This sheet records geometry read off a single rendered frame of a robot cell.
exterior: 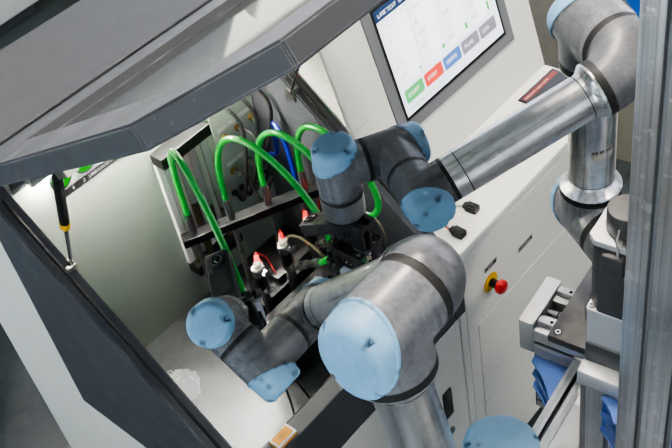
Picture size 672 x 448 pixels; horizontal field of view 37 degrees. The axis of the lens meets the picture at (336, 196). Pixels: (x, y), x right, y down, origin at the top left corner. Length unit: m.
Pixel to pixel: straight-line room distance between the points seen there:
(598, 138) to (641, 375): 0.48
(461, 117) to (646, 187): 1.29
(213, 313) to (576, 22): 0.74
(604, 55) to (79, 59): 1.08
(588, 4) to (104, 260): 1.14
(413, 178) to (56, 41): 0.96
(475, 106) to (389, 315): 1.39
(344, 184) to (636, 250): 0.52
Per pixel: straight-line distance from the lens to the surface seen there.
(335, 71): 2.18
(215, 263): 1.79
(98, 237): 2.18
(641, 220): 1.31
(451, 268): 1.28
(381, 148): 1.65
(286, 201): 2.26
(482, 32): 2.54
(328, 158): 1.61
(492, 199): 2.36
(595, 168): 1.88
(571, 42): 1.70
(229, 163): 2.36
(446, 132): 2.47
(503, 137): 1.57
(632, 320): 1.45
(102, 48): 2.17
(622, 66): 1.60
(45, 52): 2.22
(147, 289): 2.35
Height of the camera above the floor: 2.58
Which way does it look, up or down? 41 degrees down
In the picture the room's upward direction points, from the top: 12 degrees counter-clockwise
